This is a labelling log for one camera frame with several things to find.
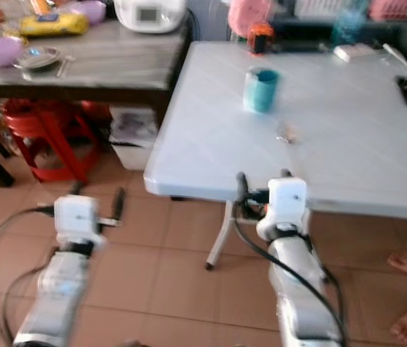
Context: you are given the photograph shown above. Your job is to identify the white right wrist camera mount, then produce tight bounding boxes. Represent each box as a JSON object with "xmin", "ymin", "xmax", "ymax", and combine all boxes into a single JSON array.
[{"xmin": 266, "ymin": 177, "xmax": 309, "ymax": 234}]

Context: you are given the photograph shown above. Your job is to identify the white folding table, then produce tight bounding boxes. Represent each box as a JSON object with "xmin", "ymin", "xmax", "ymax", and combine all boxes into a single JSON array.
[{"xmin": 143, "ymin": 41, "xmax": 407, "ymax": 271}]

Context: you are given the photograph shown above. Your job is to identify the orange and black jar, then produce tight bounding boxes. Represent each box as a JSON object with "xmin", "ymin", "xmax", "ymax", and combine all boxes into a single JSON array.
[{"xmin": 247, "ymin": 22, "xmax": 275, "ymax": 56}]

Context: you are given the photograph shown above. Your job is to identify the small flat white box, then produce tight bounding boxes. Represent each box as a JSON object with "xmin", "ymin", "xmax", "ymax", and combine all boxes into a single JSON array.
[{"xmin": 333, "ymin": 43, "xmax": 378, "ymax": 63}]

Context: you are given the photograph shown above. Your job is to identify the stainless steel plate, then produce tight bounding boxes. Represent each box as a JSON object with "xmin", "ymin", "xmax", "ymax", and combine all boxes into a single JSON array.
[{"xmin": 12, "ymin": 46, "xmax": 64, "ymax": 71}]

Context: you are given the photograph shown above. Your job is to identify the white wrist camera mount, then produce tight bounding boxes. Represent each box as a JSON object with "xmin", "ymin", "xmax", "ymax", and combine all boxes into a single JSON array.
[
  {"xmin": 53, "ymin": 194, "xmax": 105, "ymax": 251},
  {"xmin": 266, "ymin": 177, "xmax": 309, "ymax": 234}
]

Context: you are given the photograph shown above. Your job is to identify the pink plastic basket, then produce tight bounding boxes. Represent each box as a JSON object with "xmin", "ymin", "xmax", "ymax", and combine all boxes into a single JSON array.
[{"xmin": 369, "ymin": 0, "xmax": 407, "ymax": 22}]

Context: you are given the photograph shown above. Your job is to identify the small clear wrapper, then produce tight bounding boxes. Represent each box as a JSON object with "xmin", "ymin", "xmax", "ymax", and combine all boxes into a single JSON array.
[{"xmin": 277, "ymin": 121, "xmax": 302, "ymax": 144}]

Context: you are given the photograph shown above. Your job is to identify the white kitchen appliance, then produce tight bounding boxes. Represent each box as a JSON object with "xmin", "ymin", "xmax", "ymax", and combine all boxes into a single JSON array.
[{"xmin": 113, "ymin": 0, "xmax": 188, "ymax": 35}]

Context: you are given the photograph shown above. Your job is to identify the red plastic stool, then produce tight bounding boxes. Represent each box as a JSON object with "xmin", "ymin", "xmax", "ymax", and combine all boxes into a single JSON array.
[{"xmin": 2, "ymin": 99, "xmax": 100, "ymax": 186}]

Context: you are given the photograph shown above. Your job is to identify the grey wooden table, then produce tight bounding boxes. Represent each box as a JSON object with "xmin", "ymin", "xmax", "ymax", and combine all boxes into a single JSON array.
[{"xmin": 0, "ymin": 20, "xmax": 194, "ymax": 188}]

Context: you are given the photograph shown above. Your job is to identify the teal cup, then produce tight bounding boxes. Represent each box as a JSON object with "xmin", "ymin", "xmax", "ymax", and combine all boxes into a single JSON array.
[{"xmin": 243, "ymin": 67, "xmax": 281, "ymax": 115}]

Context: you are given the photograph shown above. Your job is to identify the pink plastic container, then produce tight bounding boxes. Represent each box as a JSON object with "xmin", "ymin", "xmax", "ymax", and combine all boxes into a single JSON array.
[{"xmin": 227, "ymin": 0, "xmax": 273, "ymax": 39}]

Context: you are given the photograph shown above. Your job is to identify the white stick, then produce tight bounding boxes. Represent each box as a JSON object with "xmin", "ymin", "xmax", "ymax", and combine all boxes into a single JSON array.
[{"xmin": 381, "ymin": 43, "xmax": 407, "ymax": 72}]

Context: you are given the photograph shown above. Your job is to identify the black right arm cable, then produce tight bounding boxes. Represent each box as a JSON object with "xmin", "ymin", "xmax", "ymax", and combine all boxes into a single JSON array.
[{"xmin": 232, "ymin": 206, "xmax": 350, "ymax": 347}]

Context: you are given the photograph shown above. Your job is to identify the blue clear bottle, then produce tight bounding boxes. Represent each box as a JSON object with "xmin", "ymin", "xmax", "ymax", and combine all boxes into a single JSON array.
[{"xmin": 330, "ymin": 0, "xmax": 371, "ymax": 46}]

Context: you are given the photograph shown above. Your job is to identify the yellow kitchen towel pack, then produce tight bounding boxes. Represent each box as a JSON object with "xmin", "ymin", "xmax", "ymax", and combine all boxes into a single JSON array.
[{"xmin": 18, "ymin": 12, "xmax": 90, "ymax": 38}]

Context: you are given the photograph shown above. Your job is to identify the white storage box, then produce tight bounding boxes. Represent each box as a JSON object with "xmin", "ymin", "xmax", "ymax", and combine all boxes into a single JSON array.
[{"xmin": 108, "ymin": 106, "xmax": 161, "ymax": 171}]

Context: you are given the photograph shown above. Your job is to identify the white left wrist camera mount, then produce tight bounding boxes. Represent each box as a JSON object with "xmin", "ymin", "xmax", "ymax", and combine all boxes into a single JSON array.
[{"xmin": 53, "ymin": 194, "xmax": 105, "ymax": 251}]

